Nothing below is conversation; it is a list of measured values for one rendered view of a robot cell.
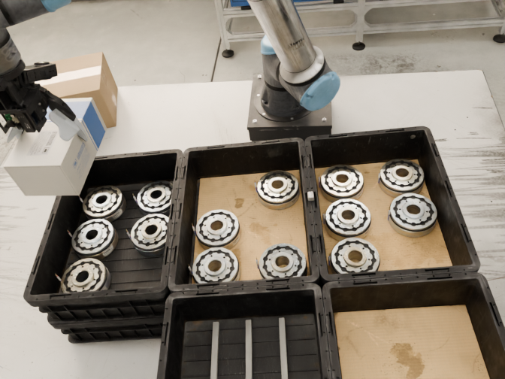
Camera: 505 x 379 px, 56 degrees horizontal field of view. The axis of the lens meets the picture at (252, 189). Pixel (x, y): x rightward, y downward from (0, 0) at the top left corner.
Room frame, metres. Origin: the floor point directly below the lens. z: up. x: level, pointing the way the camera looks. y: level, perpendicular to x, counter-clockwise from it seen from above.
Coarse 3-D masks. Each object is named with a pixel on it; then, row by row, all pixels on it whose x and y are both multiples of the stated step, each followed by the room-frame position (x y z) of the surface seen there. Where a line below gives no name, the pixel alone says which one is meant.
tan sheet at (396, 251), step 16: (416, 160) 0.78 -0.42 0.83; (320, 176) 0.78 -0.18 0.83; (368, 176) 0.76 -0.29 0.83; (320, 192) 0.73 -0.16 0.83; (368, 192) 0.71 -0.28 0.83; (320, 208) 0.68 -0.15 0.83; (368, 208) 0.66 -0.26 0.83; (384, 208) 0.65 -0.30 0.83; (384, 224) 0.61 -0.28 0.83; (336, 240) 0.59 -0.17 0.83; (368, 240) 0.57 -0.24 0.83; (384, 240) 0.56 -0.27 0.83; (400, 240) 0.56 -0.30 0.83; (416, 240) 0.55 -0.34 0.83; (432, 240) 0.54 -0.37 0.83; (384, 256) 0.52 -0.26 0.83; (400, 256) 0.52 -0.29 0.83; (416, 256) 0.51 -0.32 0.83; (432, 256) 0.50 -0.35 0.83; (448, 256) 0.50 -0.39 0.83
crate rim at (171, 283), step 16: (224, 144) 0.86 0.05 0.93; (240, 144) 0.85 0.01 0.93; (256, 144) 0.84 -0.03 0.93; (272, 144) 0.83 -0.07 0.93; (304, 160) 0.75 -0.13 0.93; (304, 176) 0.71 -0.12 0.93; (304, 192) 0.66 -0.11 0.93; (176, 224) 0.64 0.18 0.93; (176, 240) 0.59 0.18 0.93; (176, 256) 0.55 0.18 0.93; (176, 272) 0.52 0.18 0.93; (176, 288) 0.48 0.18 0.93; (192, 288) 0.47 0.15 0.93; (208, 288) 0.47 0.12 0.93; (224, 288) 0.46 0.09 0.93
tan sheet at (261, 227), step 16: (240, 176) 0.83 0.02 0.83; (256, 176) 0.82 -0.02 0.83; (208, 192) 0.80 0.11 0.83; (224, 192) 0.79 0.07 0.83; (240, 192) 0.78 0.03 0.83; (208, 208) 0.75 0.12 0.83; (224, 208) 0.74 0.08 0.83; (240, 208) 0.73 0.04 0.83; (256, 208) 0.72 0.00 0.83; (288, 208) 0.70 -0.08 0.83; (240, 224) 0.68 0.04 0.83; (256, 224) 0.67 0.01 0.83; (272, 224) 0.66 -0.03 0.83; (288, 224) 0.65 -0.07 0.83; (304, 224) 0.65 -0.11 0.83; (240, 240) 0.63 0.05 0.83; (256, 240) 0.63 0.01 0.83; (272, 240) 0.62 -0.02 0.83; (288, 240) 0.61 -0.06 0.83; (304, 240) 0.60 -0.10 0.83; (240, 256) 0.59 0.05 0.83; (256, 256) 0.58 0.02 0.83; (240, 272) 0.55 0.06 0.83; (256, 272) 0.54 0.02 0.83
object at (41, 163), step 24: (48, 120) 0.81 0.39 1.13; (96, 120) 0.84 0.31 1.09; (24, 144) 0.74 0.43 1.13; (48, 144) 0.73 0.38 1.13; (72, 144) 0.72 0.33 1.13; (96, 144) 0.79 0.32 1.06; (24, 168) 0.68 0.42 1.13; (48, 168) 0.67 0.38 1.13; (72, 168) 0.69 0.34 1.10; (24, 192) 0.69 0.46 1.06; (48, 192) 0.68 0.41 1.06; (72, 192) 0.67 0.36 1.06
